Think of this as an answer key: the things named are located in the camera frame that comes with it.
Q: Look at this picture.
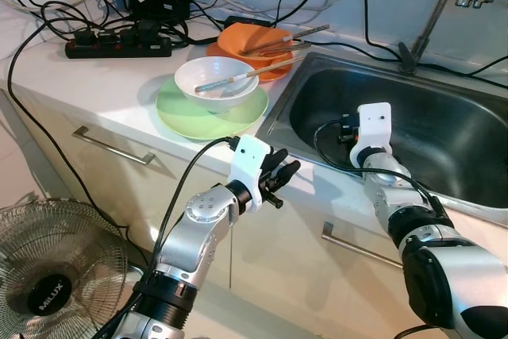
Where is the white kitchen cabinet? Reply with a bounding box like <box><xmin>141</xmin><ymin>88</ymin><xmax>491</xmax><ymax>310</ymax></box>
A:
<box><xmin>16</xmin><ymin>93</ymin><xmax>508</xmax><ymax>339</ymax></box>

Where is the stainless steel kitchen sink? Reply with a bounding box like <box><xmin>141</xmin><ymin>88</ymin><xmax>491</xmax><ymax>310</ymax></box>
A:
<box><xmin>256</xmin><ymin>52</ymin><xmax>508</xmax><ymax>225</ymax></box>

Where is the black power strip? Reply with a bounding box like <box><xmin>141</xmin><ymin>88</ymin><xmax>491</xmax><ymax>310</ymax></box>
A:
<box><xmin>65</xmin><ymin>29</ymin><xmax>173</xmax><ymax>60</ymax></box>

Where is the orange plate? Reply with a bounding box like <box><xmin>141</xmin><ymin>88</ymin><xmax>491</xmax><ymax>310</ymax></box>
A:
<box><xmin>206</xmin><ymin>41</ymin><xmax>294</xmax><ymax>83</ymax></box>

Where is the wooden chopstick silver end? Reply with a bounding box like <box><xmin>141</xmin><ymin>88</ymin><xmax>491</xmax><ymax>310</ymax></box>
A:
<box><xmin>194</xmin><ymin>57</ymin><xmax>309</xmax><ymax>92</ymax></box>
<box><xmin>196</xmin><ymin>60</ymin><xmax>306</xmax><ymax>94</ymax></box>

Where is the flat black power brick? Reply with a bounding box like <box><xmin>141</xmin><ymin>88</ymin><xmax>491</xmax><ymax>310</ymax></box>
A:
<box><xmin>225</xmin><ymin>15</ymin><xmax>275</xmax><ymax>29</ymax></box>

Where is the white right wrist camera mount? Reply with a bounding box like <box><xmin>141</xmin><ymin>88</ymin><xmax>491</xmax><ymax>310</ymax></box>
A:
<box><xmin>352</xmin><ymin>102</ymin><xmax>392</xmax><ymax>167</ymax></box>

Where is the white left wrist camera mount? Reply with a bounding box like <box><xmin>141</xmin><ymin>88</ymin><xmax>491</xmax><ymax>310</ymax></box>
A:
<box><xmin>229</xmin><ymin>135</ymin><xmax>272</xmax><ymax>211</ymax></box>

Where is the orange bowl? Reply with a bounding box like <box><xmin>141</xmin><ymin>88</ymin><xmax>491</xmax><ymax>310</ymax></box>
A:
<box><xmin>217</xmin><ymin>23</ymin><xmax>296</xmax><ymax>70</ymax></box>

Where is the white bowl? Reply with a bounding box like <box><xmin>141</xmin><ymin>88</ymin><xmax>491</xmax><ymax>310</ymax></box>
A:
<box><xmin>175</xmin><ymin>56</ymin><xmax>260</xmax><ymax>113</ymax></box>

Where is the silver cabinet door handle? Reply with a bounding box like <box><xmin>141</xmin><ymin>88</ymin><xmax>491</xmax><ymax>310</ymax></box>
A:
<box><xmin>71</xmin><ymin>126</ymin><xmax>157</xmax><ymax>167</ymax></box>
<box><xmin>321</xmin><ymin>222</ymin><xmax>402</xmax><ymax>268</ymax></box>

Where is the metal sink faucet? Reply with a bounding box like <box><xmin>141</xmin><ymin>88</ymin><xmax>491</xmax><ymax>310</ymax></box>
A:
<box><xmin>397</xmin><ymin>0</ymin><xmax>497</xmax><ymax>75</ymax></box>

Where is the metal tipped chopstick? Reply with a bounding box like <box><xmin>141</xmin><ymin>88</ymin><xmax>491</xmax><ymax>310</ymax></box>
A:
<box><xmin>252</xmin><ymin>40</ymin><xmax>312</xmax><ymax>59</ymax></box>
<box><xmin>242</xmin><ymin>24</ymin><xmax>331</xmax><ymax>56</ymax></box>

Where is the green plate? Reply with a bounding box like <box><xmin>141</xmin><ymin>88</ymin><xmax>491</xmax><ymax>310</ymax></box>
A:
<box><xmin>156</xmin><ymin>75</ymin><xmax>269</xmax><ymax>142</ymax></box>

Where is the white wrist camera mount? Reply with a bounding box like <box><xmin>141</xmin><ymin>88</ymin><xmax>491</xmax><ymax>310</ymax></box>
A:
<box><xmin>229</xmin><ymin>135</ymin><xmax>272</xmax><ymax>211</ymax></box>
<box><xmin>352</xmin><ymin>102</ymin><xmax>392</xmax><ymax>167</ymax></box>

